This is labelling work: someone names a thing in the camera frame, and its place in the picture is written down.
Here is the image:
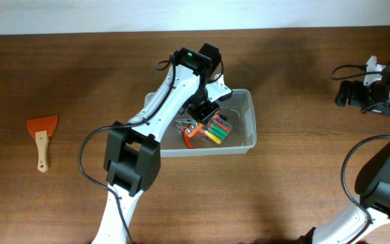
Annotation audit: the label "small red-handled pliers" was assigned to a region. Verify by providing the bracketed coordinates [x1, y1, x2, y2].
[175, 119, 197, 148]

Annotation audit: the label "orange socket bit rail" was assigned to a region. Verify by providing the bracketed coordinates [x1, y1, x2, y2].
[183, 123, 202, 138]

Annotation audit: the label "clear case coloured tubes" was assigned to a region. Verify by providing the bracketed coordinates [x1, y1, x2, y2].
[199, 114, 233, 144]

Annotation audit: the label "orange scraper wooden handle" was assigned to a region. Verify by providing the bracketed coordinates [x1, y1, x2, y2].
[26, 115, 59, 173]

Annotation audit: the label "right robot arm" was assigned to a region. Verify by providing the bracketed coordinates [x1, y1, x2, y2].
[298, 56, 390, 244]

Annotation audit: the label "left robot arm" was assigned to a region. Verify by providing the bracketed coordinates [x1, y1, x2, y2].
[93, 43, 223, 243]

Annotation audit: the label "clear plastic container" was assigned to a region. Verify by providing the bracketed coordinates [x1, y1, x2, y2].
[160, 89, 257, 157]

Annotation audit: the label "left black cable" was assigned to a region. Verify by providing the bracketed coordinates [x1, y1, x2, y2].
[77, 54, 225, 244]

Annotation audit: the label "black cable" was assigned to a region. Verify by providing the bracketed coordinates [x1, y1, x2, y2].
[77, 54, 225, 244]
[330, 64, 390, 244]

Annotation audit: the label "right black cable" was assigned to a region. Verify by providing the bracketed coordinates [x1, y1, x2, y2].
[330, 64, 390, 244]

